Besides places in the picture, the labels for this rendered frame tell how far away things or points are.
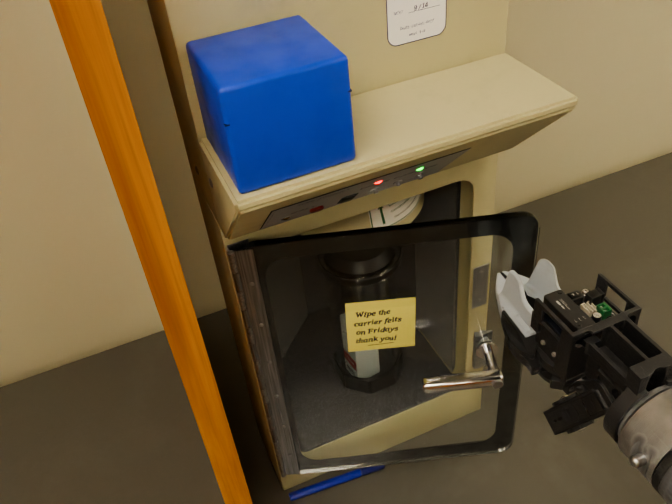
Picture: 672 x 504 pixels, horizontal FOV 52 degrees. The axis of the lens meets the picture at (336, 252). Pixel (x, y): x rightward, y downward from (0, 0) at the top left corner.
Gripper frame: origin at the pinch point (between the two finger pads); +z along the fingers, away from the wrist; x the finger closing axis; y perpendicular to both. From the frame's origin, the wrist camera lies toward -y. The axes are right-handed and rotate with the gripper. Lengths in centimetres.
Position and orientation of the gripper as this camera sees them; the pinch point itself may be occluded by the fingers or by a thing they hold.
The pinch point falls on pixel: (507, 286)
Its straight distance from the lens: 74.5
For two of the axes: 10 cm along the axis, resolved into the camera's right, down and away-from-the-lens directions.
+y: -0.9, -7.7, -6.4
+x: -9.2, 3.1, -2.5
